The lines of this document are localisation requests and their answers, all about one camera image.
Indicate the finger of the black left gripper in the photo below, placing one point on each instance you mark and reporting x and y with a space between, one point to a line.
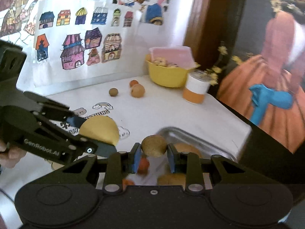
91 146

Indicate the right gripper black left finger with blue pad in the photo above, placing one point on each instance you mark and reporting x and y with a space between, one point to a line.
119 164

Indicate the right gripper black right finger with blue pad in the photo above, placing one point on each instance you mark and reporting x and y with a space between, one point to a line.
189 164

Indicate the yellow lemon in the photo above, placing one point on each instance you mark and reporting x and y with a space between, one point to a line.
101 128

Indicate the person's left hand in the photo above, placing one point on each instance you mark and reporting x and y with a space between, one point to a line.
10 155

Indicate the brown round fruit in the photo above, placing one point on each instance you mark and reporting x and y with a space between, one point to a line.
183 147

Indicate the small orange mandarin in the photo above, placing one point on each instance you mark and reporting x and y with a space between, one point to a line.
127 182

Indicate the yellow spotted mango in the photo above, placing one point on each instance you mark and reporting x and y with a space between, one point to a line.
172 179

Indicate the red cherry tomato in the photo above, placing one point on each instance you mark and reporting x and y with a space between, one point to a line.
143 166

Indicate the silver metal tray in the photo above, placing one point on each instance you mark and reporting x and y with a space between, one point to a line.
160 166

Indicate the small orange fruit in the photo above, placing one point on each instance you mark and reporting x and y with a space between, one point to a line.
132 83

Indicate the white orange cup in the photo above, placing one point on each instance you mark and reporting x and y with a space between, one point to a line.
196 86

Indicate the yellow bowl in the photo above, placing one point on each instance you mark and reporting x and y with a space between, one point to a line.
171 77

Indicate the colourful houses drawing sheet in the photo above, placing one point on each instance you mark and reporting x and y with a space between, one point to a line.
81 39

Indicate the cookies in bowl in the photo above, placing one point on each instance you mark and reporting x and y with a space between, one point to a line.
159 61

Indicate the pink paper packet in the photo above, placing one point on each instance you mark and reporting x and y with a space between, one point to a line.
180 55

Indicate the lady in orange dress poster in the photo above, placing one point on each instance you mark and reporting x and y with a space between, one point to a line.
264 80

